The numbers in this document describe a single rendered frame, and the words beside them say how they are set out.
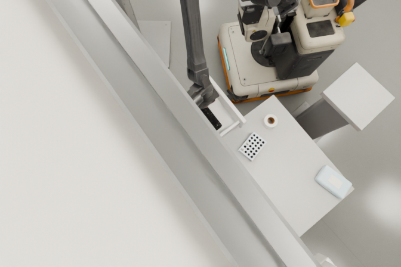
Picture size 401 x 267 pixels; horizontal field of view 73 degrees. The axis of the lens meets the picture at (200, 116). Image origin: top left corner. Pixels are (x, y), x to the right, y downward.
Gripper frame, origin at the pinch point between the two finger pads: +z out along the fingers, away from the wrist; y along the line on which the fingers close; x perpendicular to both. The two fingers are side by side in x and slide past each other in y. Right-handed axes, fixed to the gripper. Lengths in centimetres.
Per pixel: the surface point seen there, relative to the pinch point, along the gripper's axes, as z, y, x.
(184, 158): -103, -24, -31
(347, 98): 21, 68, -36
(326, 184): 17, 27, -63
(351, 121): 22, 62, -47
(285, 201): 21, 7, -58
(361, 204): 100, 70, -106
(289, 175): 21, 16, -49
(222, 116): 11.7, 5.2, -7.3
